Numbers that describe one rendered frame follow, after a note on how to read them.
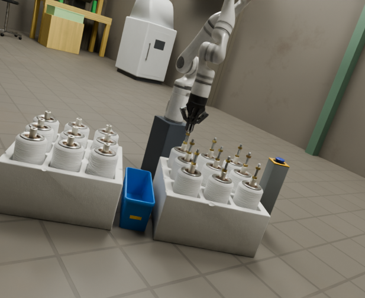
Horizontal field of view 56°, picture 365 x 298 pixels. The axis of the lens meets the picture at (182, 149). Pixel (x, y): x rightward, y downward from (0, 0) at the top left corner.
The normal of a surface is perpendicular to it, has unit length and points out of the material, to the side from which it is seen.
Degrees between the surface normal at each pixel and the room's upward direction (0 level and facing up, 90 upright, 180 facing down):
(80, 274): 0
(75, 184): 90
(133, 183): 88
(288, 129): 90
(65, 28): 90
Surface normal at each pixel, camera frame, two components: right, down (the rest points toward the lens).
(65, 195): 0.17, 0.33
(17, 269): 0.28, -0.92
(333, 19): -0.77, -0.04
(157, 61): 0.62, 0.39
